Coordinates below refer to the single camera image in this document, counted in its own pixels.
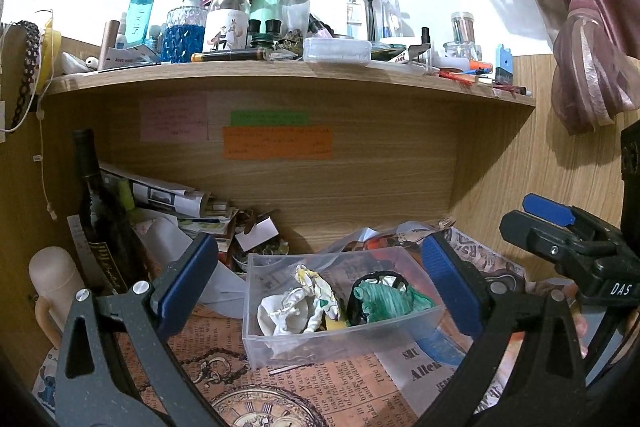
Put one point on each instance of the black gold pen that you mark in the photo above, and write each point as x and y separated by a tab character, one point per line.
239	55

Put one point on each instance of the green knitted cloth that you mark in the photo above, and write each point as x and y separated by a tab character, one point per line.
372	302

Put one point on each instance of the mint green bottle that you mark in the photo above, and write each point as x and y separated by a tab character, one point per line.
265	23

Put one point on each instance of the white black-trimmed cap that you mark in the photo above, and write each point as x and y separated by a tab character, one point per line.
384	277

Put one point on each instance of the dark wine bottle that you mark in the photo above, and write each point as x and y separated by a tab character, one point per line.
105	223

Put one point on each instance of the clear glass jar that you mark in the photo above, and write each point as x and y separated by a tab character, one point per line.
464	43

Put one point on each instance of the cream ceramic mug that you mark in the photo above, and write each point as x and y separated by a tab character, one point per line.
56	280

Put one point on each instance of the clear rectangular plastic case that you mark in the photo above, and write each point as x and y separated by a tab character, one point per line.
337	51

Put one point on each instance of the clear plastic storage bin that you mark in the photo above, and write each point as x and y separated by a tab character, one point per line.
273	275

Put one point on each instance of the orange sticky note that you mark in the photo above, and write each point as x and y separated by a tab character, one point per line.
280	142

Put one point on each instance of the blue patterned glass bottle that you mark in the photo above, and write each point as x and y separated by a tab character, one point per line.
184	32

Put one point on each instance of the turquoise liquid bottle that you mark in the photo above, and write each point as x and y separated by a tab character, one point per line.
137	21

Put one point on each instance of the green sticky note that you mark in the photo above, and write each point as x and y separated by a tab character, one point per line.
268	118

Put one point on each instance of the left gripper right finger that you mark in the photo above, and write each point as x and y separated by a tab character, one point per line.
460	285

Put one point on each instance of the right hand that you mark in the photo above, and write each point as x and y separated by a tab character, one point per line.
582	325

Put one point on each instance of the white illustrated mug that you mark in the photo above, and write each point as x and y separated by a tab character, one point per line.
225	29

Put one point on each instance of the rolled newspaper stack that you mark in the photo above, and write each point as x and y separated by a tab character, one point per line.
195	211

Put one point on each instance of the floral printed cloth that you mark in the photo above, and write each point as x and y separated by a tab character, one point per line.
320	297

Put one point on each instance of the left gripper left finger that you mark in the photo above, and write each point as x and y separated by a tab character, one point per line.
181	284

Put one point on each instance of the yellow sponge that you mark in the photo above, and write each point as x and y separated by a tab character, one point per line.
332	325

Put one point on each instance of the pink sticky note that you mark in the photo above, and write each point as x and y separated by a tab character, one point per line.
174	119

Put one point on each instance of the wooden shelf board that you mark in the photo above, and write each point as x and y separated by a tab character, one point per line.
286	76

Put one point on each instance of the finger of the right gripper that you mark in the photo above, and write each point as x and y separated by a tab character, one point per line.
540	239
549	210

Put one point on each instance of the white drawstring pouch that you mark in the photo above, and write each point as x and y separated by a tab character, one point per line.
290	313

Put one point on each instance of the small white card box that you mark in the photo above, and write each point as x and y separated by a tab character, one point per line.
253	229

